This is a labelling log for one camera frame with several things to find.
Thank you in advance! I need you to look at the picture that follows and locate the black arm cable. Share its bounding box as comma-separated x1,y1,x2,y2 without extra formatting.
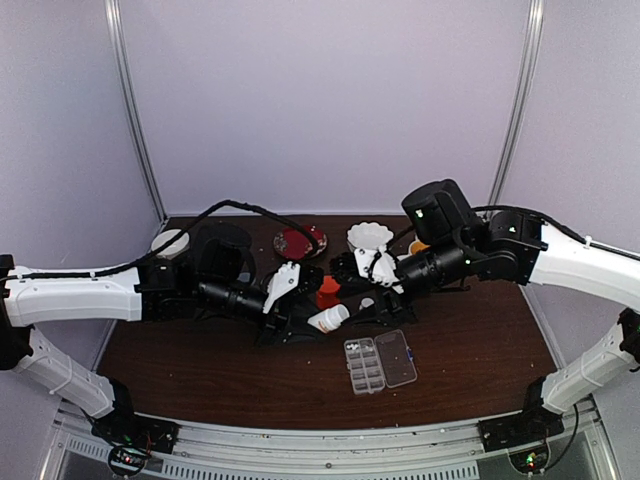
0,199,331,281
472,204,640,261

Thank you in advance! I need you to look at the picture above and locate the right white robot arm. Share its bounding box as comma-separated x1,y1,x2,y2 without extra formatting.
330,179,639,442

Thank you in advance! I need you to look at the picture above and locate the front aluminium rail base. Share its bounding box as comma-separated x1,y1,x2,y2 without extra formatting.
47,389,619,480

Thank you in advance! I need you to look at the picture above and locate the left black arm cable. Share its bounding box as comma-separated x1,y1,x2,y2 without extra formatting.
0,199,331,281

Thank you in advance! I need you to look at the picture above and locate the clear plastic pill organizer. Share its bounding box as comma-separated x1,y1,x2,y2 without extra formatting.
343,329,418,395

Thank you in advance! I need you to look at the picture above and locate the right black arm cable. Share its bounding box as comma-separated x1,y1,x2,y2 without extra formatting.
472,204,640,261

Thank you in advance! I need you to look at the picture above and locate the floral mug yellow inside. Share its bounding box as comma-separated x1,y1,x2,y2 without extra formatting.
408,240,429,255

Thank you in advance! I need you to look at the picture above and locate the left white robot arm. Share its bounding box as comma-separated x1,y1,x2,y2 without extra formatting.
1,222,322,444

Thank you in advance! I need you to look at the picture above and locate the white ceramic rice bowl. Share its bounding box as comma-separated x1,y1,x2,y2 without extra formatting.
150,229,190,260

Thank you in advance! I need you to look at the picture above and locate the white scalloped bowl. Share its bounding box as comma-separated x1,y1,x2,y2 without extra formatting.
346,222,394,253

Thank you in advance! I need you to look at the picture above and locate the right aluminium frame post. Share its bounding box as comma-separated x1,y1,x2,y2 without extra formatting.
488,0,545,206

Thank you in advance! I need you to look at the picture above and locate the red floral plate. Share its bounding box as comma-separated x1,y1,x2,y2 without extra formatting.
272,225,328,261

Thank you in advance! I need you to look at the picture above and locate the orange pill bottle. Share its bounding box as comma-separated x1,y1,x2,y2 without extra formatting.
316,275,341,310

